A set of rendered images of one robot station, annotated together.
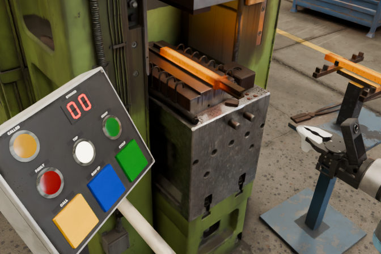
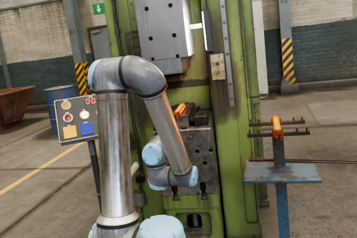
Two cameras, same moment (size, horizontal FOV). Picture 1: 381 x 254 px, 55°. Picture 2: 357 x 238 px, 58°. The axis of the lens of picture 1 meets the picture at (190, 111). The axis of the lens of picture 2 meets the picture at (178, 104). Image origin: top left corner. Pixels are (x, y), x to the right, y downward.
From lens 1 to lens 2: 1.73 m
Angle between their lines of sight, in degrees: 52
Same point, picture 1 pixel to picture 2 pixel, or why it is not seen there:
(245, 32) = (218, 96)
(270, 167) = (304, 230)
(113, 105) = not seen: hidden behind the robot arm
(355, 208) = not seen: outside the picture
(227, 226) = (210, 230)
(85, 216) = (73, 132)
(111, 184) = (88, 128)
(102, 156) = (91, 119)
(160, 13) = (198, 89)
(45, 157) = (70, 110)
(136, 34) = not seen: hidden behind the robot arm
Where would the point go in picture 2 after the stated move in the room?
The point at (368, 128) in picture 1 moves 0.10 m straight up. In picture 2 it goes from (292, 173) to (291, 156)
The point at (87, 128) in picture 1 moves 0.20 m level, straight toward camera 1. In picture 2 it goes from (90, 108) to (65, 116)
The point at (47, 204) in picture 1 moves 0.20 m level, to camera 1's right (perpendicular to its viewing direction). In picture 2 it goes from (64, 122) to (76, 126)
